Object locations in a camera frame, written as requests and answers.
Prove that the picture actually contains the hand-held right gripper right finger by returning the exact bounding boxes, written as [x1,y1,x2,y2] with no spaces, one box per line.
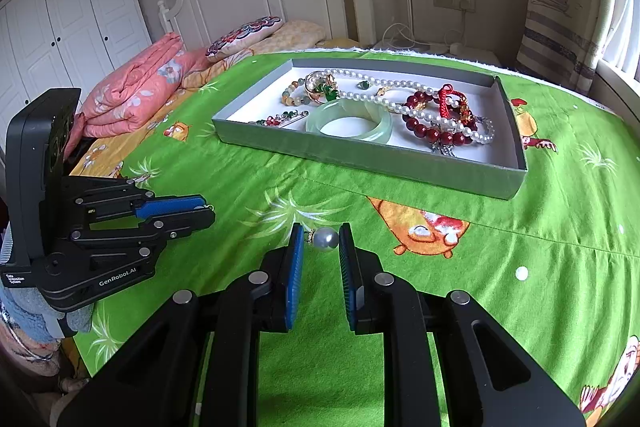
[337,222,586,427]

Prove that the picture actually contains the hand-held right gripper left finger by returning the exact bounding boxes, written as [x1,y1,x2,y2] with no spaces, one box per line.
[55,222,306,427]

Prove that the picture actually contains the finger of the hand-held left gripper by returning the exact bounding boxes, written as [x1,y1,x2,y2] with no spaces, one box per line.
[71,208,217,269]
[74,187,210,224]

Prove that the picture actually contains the pearl earring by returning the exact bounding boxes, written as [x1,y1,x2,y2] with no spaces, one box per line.
[305,227,339,253]

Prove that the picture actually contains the grey cardboard tray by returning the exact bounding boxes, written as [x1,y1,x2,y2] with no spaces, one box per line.
[211,58,529,200]

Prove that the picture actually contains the pink floral quilt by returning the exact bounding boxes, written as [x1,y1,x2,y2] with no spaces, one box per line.
[80,32,211,138]

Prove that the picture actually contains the colourful gemstone brooch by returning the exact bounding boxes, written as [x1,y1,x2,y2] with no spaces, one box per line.
[248,109,307,128]

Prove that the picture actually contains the green printed cloth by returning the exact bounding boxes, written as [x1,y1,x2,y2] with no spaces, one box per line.
[72,49,640,427]

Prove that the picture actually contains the green jade bangle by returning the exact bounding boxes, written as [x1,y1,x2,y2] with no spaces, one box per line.
[306,99,394,142]

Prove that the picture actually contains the white wardrobe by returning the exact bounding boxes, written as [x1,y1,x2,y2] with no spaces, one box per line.
[0,0,153,128]

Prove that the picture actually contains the embroidered floral pillow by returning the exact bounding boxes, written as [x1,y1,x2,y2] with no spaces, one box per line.
[205,16,285,60]

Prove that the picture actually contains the white nightstand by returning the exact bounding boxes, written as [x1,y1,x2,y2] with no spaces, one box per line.
[370,39,503,68]

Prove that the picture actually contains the white window sill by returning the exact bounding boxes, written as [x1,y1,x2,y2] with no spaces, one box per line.
[592,62,640,112]

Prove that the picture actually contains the ship print curtain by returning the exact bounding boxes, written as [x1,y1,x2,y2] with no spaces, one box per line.
[515,0,640,95]

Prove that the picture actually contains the dark red bead bracelet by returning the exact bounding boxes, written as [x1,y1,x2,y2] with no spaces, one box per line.
[400,91,481,148]

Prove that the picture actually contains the multicoloured stone bead bracelet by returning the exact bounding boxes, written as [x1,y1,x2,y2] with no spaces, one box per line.
[281,77,321,108]

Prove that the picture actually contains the white pearl necklace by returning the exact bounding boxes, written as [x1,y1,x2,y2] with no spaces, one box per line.
[320,68,496,145]

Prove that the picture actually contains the gold ring with green stones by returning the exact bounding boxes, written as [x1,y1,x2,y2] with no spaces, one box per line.
[305,71,342,102]

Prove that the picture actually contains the red string bracelet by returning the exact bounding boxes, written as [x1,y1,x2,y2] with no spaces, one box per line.
[437,84,478,132]

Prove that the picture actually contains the white cable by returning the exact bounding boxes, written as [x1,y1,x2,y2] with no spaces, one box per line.
[382,9,468,52]

